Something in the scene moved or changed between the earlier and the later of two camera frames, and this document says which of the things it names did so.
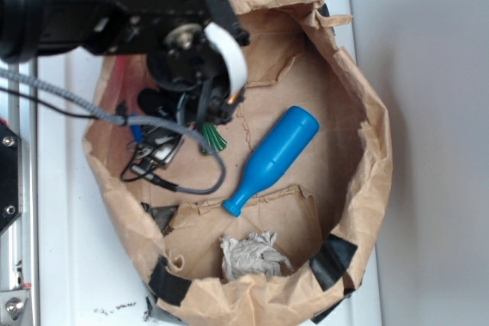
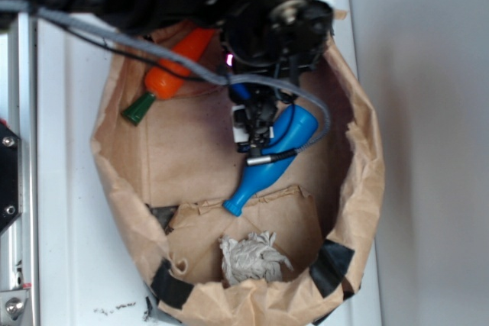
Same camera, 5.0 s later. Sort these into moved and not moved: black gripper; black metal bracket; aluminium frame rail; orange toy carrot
Moved: orange toy carrot; black gripper
Not moved: aluminium frame rail; black metal bracket
